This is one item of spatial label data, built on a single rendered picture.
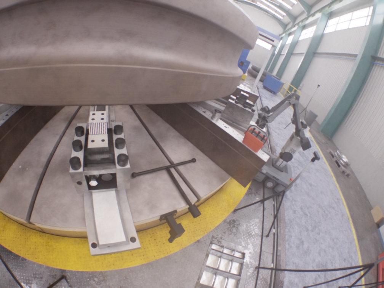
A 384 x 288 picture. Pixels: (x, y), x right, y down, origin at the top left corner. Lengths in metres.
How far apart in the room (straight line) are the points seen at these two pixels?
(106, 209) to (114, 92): 0.70
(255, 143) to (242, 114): 1.10
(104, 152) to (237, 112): 1.97
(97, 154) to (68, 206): 0.49
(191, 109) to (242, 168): 0.79
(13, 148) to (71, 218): 0.86
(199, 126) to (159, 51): 0.88
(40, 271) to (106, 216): 0.88
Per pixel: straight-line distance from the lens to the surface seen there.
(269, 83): 11.03
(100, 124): 0.94
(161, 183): 1.32
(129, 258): 1.38
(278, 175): 2.30
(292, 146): 2.21
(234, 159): 1.55
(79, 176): 0.94
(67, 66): 1.01
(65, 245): 1.49
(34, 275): 1.59
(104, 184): 1.06
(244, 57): 6.57
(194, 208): 1.21
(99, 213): 1.00
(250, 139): 1.42
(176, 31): 1.20
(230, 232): 1.69
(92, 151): 0.92
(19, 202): 1.44
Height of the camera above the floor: 1.36
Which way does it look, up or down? 36 degrees down
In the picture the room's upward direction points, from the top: 22 degrees clockwise
